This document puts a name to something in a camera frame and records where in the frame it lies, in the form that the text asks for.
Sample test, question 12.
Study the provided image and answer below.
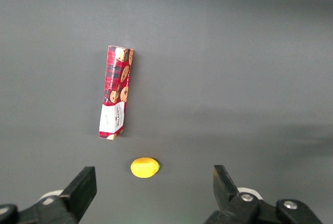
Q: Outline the yellow lemon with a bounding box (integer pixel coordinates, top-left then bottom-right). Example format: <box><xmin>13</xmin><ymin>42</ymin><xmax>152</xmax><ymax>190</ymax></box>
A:
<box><xmin>130</xmin><ymin>157</ymin><xmax>161</xmax><ymax>179</ymax></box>

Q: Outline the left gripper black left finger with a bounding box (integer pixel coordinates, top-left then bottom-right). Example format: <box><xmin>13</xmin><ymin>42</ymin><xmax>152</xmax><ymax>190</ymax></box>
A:
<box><xmin>20</xmin><ymin>166</ymin><xmax>97</xmax><ymax>224</ymax></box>

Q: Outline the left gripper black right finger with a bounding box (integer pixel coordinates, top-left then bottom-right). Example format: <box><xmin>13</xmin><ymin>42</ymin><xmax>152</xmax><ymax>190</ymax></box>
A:
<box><xmin>204</xmin><ymin>165</ymin><xmax>276</xmax><ymax>224</ymax></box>

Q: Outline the dark grey table mat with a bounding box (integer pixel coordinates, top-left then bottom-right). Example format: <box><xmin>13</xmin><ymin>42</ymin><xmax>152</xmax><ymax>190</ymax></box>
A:
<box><xmin>0</xmin><ymin>0</ymin><xmax>333</xmax><ymax>224</ymax></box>

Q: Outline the red tartan cookie box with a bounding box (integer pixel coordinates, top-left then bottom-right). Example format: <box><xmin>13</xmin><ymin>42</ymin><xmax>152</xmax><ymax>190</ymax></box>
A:
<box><xmin>98</xmin><ymin>45</ymin><xmax>135</xmax><ymax>141</ymax></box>

